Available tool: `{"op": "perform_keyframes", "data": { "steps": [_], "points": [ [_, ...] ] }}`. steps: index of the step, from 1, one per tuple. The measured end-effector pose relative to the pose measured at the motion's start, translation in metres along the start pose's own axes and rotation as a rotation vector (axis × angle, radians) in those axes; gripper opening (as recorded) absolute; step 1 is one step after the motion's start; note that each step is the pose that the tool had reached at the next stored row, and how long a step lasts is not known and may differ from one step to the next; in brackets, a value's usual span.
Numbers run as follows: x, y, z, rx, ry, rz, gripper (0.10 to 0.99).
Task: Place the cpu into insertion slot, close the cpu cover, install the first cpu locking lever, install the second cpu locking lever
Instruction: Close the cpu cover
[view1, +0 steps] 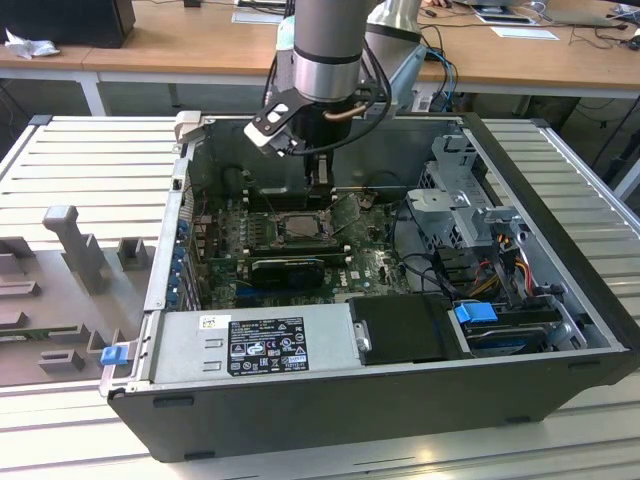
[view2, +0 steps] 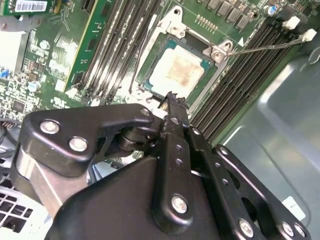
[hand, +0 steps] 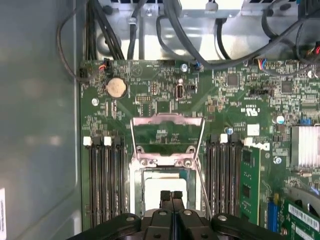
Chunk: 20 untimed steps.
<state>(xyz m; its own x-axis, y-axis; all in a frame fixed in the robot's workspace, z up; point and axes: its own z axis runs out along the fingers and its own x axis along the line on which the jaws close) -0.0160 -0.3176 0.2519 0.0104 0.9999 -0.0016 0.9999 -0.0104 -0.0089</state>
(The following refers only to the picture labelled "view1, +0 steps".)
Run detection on metal socket cover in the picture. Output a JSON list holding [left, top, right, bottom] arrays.
[[329, 192, 365, 236]]

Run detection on black RAM slot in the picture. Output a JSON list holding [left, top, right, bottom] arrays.
[[249, 238, 342, 252], [244, 185, 335, 198], [244, 195, 334, 211], [249, 248, 349, 265]]

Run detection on CPU socket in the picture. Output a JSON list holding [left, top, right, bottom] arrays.
[[268, 207, 337, 247]]

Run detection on black cylindrical part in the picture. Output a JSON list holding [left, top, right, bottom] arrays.
[[222, 167, 245, 197]]

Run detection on silver disk bay cage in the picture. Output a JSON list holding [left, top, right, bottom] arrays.
[[404, 132, 532, 251]]

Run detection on green motherboard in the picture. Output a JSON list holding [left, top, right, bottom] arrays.
[[192, 192, 416, 310]]

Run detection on black graphics card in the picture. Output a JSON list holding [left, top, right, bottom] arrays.
[[248, 257, 327, 290]]

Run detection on wooden desk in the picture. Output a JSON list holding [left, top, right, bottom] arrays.
[[0, 0, 640, 101]]

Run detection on black plastic shroud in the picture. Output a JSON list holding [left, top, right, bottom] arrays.
[[347, 294, 475, 367]]

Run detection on blue disk carrier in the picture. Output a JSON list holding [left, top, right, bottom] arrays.
[[453, 300, 497, 327]]

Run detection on silver power supply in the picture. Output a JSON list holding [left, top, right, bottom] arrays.
[[147, 302, 362, 386]]

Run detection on black box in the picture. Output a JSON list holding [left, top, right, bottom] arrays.
[[0, 0, 137, 50]]

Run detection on hard disk drive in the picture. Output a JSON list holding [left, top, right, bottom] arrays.
[[462, 322, 549, 357]]

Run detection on black PC case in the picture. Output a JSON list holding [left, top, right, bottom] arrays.
[[99, 110, 640, 464]]

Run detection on crumpled white paper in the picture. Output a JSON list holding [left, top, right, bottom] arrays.
[[3, 27, 62, 60]]

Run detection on blue case latch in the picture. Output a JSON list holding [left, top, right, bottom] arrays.
[[101, 346, 129, 369]]

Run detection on grey parts rack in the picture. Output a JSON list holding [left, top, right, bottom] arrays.
[[0, 204, 157, 389]]

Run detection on black camera cable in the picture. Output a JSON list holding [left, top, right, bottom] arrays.
[[277, 74, 396, 157]]

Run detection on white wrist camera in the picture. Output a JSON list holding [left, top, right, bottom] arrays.
[[243, 92, 301, 157]]

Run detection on pale grey case handle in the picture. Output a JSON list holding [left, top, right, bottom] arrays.
[[173, 110, 205, 151]]

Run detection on blue cables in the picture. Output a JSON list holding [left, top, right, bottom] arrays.
[[424, 47, 459, 114]]

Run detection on coloured wire bundle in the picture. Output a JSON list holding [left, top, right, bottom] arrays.
[[469, 248, 537, 301]]

